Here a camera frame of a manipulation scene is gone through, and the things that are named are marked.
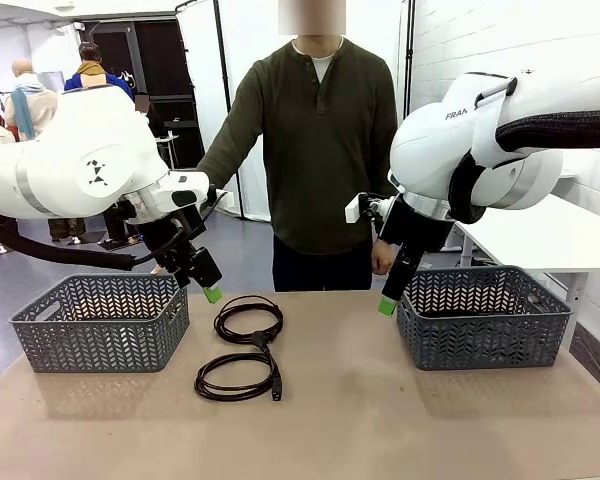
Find bald mannequin beige jacket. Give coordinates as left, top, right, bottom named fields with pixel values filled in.
left=4, top=58, right=87, bottom=241

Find black coiled cable thick plug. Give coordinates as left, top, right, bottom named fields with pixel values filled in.
left=212, top=294, right=285, bottom=351

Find black framed partition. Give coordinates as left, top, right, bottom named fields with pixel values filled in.
left=82, top=19, right=207, bottom=171

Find grey plastic lattice basket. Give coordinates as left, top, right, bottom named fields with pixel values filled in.
left=395, top=264, right=574, bottom=372
left=9, top=272, right=191, bottom=374

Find mannequin with blue garment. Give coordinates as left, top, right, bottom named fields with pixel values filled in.
left=63, top=42, right=146, bottom=247

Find person's right forearm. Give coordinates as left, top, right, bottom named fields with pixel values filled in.
left=197, top=122, right=249, bottom=190

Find black light stand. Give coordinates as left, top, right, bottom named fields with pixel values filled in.
left=396, top=0, right=417, bottom=122

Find person in green sweater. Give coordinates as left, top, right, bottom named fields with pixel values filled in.
left=197, top=0, right=400, bottom=293

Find right arm black braided sleeve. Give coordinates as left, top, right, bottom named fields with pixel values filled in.
left=448, top=109, right=600, bottom=225

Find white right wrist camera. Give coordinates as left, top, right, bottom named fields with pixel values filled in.
left=344, top=193, right=382, bottom=225

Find black coiled cable USB plug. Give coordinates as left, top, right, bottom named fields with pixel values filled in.
left=193, top=344, right=284, bottom=403

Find background person dark clothes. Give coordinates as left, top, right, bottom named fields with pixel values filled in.
left=133, top=92, right=169, bottom=142

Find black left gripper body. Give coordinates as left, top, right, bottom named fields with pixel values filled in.
left=139, top=204, right=209, bottom=272

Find person's left hand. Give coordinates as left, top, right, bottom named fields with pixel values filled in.
left=370, top=240, right=397, bottom=276

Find white backdrop screen black frame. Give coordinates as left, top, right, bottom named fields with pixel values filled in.
left=174, top=0, right=301, bottom=224

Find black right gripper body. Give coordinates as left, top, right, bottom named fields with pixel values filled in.
left=381, top=195, right=454, bottom=254

